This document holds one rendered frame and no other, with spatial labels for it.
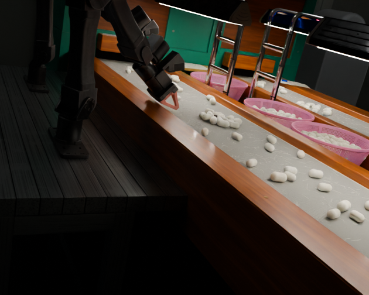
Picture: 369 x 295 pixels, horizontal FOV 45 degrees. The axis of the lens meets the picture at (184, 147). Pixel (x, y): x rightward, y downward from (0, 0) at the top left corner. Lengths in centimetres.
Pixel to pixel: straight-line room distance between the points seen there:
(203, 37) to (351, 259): 174
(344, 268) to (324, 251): 4
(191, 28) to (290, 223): 162
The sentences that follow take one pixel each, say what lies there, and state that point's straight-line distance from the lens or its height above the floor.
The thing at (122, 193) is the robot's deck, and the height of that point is 67.
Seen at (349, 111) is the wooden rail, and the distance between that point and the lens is 213.
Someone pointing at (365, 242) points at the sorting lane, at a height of 74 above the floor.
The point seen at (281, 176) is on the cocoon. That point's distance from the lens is 104.
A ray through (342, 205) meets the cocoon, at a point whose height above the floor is 76.
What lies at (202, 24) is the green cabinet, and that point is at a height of 97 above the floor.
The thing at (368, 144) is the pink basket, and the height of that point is 76.
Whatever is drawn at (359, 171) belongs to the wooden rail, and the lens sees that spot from 122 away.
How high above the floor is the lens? 109
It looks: 18 degrees down
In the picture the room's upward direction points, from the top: 12 degrees clockwise
